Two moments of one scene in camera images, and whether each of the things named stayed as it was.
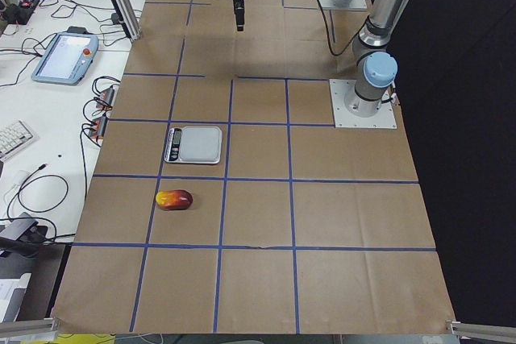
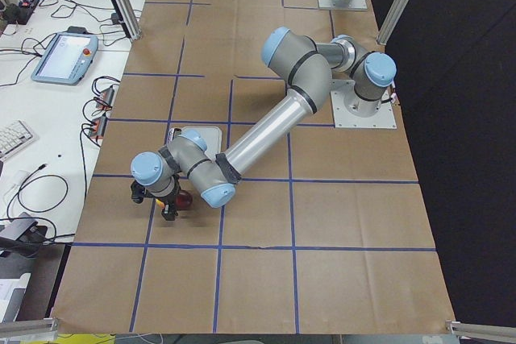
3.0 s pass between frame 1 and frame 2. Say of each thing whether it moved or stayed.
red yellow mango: stayed
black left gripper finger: moved
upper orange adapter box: stayed
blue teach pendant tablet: stayed
